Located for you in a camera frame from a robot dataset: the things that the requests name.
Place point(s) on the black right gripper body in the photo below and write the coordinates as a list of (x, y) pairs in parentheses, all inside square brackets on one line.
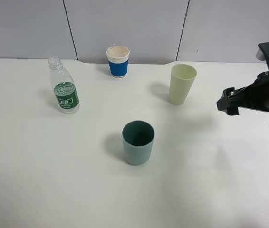
[(256, 96)]

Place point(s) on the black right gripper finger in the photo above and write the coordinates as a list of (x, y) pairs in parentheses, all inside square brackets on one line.
[(230, 101)]

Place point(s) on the tall pale yellow cup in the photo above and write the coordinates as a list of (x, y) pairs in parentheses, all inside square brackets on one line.
[(182, 78)]

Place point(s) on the clear bottle green label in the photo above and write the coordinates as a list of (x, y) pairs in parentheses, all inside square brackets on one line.
[(63, 87)]

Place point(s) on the short teal cup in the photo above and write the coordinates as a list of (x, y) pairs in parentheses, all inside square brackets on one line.
[(138, 137)]

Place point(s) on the blue sleeved paper cup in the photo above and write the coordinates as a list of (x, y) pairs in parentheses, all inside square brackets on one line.
[(118, 57)]

